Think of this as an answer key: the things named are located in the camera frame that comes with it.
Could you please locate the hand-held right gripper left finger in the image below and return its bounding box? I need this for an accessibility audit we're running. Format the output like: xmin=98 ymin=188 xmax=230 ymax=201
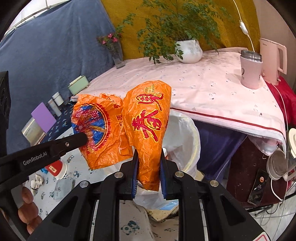
xmin=28 ymin=149 xmax=139 ymax=241

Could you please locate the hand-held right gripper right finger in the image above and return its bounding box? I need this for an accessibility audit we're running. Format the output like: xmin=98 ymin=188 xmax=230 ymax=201
xmin=159 ymin=151 xmax=266 ymax=241

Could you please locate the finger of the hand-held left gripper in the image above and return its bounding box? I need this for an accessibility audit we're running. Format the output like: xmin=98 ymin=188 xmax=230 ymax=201
xmin=50 ymin=132 xmax=89 ymax=154

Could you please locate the trash bin with white liner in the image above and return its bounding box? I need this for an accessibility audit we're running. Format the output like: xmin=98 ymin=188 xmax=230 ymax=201
xmin=134 ymin=110 xmax=201 ymax=223

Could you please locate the orange plastic bag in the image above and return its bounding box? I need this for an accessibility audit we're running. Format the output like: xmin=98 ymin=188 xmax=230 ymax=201
xmin=70 ymin=80 xmax=172 ymax=192

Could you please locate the person's left hand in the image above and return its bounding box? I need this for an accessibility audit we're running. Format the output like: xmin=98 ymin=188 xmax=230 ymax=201
xmin=18 ymin=186 xmax=43 ymax=235

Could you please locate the navy printed cloth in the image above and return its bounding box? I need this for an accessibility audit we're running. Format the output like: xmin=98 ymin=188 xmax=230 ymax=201
xmin=40 ymin=102 xmax=79 ymax=143

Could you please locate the large red white paper cup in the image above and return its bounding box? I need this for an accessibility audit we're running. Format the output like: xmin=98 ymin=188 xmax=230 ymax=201
xmin=45 ymin=161 xmax=67 ymax=180

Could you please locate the gold silver box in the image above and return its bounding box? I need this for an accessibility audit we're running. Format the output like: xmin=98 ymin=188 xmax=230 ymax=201
xmin=21 ymin=117 xmax=45 ymax=143

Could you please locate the purple box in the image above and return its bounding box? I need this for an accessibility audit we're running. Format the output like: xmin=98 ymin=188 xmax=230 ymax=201
xmin=31 ymin=102 xmax=56 ymax=133

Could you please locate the tall white bottle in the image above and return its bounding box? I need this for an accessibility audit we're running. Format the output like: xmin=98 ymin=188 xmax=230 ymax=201
xmin=47 ymin=98 xmax=62 ymax=116

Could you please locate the grey panda print tablecloth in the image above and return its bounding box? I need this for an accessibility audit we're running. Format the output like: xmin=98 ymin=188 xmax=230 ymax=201
xmin=23 ymin=133 xmax=208 ymax=241

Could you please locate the short white jar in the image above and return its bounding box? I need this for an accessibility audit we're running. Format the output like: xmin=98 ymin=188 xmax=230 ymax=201
xmin=52 ymin=91 xmax=64 ymax=106

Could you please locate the light green box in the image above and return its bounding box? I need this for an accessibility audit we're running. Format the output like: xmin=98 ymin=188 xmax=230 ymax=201
xmin=68 ymin=75 xmax=90 ymax=95

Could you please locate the dark purple cloth drape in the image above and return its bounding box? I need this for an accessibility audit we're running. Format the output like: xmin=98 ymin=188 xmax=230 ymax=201
xmin=192 ymin=119 xmax=247 ymax=176

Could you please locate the dark red cabinet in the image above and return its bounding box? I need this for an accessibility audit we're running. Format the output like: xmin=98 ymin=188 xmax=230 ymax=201
xmin=225 ymin=134 xmax=296 ymax=207

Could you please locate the glass vase with pink flowers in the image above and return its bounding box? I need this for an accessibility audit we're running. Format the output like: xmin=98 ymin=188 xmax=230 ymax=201
xmin=97 ymin=32 xmax=126 ymax=69

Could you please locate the black phone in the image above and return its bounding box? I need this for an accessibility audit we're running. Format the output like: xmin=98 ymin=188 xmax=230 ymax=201
xmin=247 ymin=169 xmax=270 ymax=205

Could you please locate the pink cloth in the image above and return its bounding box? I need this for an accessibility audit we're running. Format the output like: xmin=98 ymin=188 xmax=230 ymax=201
xmin=70 ymin=47 xmax=287 ymax=149

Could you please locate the blue blanket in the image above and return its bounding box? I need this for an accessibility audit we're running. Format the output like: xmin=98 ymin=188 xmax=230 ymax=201
xmin=0 ymin=0 xmax=116 ymax=149

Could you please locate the white pink plastic bag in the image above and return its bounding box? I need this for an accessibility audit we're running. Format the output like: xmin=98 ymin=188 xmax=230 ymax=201
xmin=250 ymin=136 xmax=286 ymax=156

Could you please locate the green plant in white pot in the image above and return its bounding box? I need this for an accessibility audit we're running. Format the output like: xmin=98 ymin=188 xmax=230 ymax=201
xmin=116 ymin=0 xmax=232 ymax=64

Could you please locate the pink thermos cup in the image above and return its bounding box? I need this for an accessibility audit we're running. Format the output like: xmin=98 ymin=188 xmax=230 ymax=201
xmin=240 ymin=50 xmax=263 ymax=90

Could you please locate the red cloth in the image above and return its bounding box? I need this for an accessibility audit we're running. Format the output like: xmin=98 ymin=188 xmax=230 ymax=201
xmin=266 ymin=76 xmax=296 ymax=127

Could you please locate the yellow cloth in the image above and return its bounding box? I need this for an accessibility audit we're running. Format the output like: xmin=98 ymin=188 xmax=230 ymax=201
xmin=100 ymin=0 xmax=262 ymax=61

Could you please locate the white electric kettle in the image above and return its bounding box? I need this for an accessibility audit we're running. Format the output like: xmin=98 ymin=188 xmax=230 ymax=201
xmin=259 ymin=38 xmax=287 ymax=85

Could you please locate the steel pot with white handle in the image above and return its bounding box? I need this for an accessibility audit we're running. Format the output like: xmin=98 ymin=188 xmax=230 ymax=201
xmin=266 ymin=128 xmax=296 ymax=181

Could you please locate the white cable with switch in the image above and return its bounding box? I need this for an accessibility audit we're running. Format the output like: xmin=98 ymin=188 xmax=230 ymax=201
xmin=232 ymin=0 xmax=256 ymax=52

